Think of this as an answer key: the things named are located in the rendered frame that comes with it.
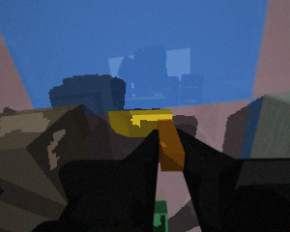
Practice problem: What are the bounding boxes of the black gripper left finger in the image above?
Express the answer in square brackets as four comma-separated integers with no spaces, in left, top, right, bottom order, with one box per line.
[58,130,160,232]

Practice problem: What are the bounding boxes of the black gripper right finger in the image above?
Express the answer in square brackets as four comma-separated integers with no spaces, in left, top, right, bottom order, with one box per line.
[176,129,290,232]

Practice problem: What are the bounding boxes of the yellow wedge with orange handle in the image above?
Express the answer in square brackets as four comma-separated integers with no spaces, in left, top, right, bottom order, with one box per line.
[108,109,185,171]

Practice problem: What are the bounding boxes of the green tray walls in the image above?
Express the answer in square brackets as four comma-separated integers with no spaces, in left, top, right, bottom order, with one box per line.
[154,200,168,232]

